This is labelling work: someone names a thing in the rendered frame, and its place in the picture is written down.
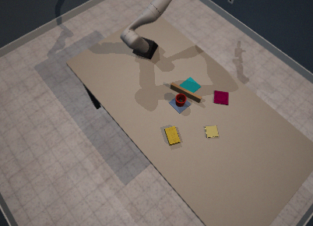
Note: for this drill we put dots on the red cup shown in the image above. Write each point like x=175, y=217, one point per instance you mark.
x=177, y=100

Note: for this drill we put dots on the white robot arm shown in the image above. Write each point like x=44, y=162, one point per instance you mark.
x=152, y=12

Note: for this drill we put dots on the yellow sponge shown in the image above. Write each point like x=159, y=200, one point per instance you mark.
x=172, y=135

